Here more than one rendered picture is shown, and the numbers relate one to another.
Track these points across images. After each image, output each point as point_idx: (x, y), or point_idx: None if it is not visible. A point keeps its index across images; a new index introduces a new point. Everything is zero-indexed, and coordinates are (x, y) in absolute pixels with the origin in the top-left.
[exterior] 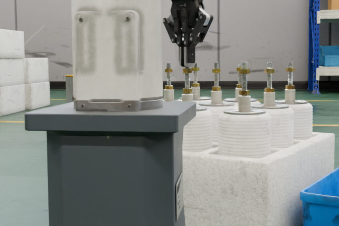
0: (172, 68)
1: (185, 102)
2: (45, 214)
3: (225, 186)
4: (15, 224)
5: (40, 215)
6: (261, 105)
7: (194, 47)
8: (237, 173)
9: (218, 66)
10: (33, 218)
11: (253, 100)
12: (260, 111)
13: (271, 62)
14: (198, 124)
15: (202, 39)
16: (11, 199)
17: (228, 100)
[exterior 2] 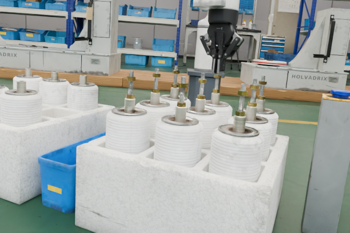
0: (250, 85)
1: (190, 70)
2: (348, 222)
3: None
4: (344, 207)
5: (349, 221)
6: (160, 105)
7: (212, 59)
8: None
9: (201, 76)
10: (345, 215)
11: (165, 115)
12: (164, 94)
13: (155, 68)
14: None
15: (207, 52)
16: None
17: (192, 117)
